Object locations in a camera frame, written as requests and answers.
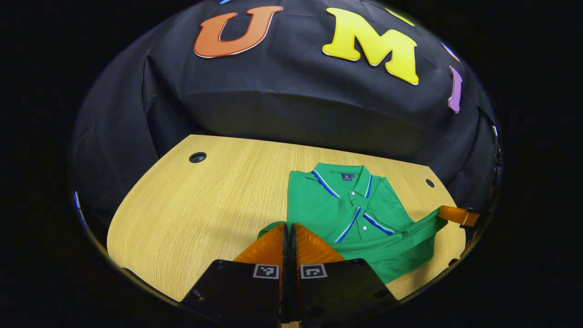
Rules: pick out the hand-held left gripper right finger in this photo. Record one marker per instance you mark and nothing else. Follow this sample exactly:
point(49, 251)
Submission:
point(341, 291)

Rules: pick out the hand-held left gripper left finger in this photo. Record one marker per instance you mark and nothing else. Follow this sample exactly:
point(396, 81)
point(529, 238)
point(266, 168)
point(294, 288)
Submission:
point(241, 291)

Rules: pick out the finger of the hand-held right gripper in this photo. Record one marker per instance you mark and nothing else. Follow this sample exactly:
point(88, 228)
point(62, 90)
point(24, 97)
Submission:
point(460, 216)

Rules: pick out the green T-shirt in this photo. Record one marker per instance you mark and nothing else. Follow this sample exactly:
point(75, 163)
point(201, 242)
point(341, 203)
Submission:
point(364, 205)

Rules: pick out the black backdrop cloth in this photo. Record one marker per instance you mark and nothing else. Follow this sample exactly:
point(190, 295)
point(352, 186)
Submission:
point(296, 105)

